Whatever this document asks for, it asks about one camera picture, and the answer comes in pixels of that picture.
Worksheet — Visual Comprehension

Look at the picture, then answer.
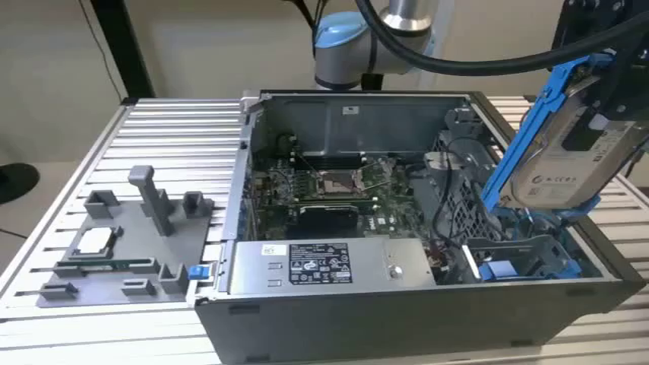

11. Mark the hard disk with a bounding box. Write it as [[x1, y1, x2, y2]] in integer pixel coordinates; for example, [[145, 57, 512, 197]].
[[478, 52, 649, 224]]

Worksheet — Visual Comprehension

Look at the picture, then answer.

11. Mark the metal disk bay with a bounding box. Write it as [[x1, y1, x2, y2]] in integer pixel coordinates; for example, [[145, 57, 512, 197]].
[[463, 234, 579, 283]]

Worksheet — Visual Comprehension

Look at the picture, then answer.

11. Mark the empty blue disk carrier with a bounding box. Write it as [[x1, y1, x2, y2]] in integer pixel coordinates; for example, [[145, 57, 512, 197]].
[[475, 260, 518, 282]]

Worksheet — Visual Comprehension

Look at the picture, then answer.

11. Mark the black RAM slot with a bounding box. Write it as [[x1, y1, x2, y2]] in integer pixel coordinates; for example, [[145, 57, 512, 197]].
[[298, 192, 374, 200], [298, 198, 374, 206]]

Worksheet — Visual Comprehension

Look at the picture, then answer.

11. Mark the perforated metal drive cage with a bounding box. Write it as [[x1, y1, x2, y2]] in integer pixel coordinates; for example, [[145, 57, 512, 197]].
[[409, 129, 512, 244]]

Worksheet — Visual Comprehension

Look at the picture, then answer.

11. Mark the green motherboard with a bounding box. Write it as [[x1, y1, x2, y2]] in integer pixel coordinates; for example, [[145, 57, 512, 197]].
[[250, 151, 431, 240]]

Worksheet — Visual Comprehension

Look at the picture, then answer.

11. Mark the CPU socket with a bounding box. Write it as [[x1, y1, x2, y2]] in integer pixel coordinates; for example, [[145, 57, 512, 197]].
[[315, 169, 366, 193]]

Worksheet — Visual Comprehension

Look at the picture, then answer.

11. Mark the black graphics card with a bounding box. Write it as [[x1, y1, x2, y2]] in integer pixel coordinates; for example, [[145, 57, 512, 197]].
[[295, 205, 358, 239]]

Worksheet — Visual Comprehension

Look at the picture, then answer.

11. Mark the black PC case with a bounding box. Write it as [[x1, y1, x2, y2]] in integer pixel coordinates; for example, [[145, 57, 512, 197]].
[[194, 89, 647, 364]]

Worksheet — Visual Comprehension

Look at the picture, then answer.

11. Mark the silver power supply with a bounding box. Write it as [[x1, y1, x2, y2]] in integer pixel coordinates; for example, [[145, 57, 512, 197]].
[[226, 239, 436, 297]]

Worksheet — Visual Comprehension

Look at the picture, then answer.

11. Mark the grey parts rack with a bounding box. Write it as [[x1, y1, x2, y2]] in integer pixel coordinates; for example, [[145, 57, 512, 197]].
[[34, 165, 217, 309]]

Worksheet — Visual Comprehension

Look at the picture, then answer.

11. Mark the green RAM stick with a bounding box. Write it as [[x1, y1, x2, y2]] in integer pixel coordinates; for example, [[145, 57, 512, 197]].
[[57, 258, 155, 271]]

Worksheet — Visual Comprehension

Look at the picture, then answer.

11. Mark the silver CPU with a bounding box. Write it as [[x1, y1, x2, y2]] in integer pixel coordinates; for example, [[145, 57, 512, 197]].
[[74, 227, 115, 254]]

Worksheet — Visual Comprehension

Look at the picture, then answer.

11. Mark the black round base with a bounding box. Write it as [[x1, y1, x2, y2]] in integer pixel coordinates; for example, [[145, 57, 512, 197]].
[[0, 162, 39, 205]]

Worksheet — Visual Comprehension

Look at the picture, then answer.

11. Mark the thick black arm hose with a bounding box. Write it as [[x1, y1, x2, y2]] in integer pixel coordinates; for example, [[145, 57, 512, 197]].
[[353, 0, 649, 77]]

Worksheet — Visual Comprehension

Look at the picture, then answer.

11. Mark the thick black wire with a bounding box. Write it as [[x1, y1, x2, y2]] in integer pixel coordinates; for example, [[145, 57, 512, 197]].
[[430, 136, 500, 248]]

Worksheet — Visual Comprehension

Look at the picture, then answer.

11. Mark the black upright post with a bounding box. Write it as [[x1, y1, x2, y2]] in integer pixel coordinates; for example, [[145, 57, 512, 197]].
[[87, 0, 155, 100]]

